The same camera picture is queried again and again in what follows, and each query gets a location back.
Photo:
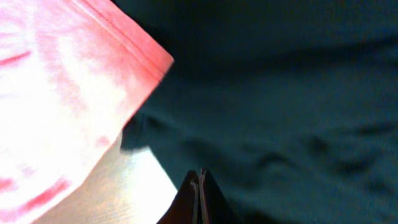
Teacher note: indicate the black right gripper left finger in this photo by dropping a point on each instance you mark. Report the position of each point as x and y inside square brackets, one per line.
[184, 207]

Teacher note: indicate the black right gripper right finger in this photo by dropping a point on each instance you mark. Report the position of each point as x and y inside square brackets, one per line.
[214, 207]

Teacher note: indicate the red orange t-shirt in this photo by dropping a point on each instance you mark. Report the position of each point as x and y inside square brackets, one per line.
[73, 72]

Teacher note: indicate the black garment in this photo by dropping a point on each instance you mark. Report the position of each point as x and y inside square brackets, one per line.
[291, 104]

